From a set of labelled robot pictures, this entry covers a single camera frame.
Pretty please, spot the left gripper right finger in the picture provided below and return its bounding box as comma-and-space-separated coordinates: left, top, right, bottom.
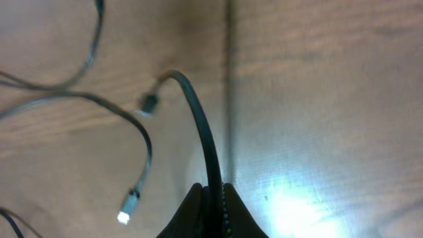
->
223, 183, 268, 238

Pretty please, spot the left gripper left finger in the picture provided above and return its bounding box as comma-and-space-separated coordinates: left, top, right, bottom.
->
157, 183, 210, 238

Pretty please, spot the black usb cable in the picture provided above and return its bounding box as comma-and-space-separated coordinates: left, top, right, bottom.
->
0, 0, 153, 238

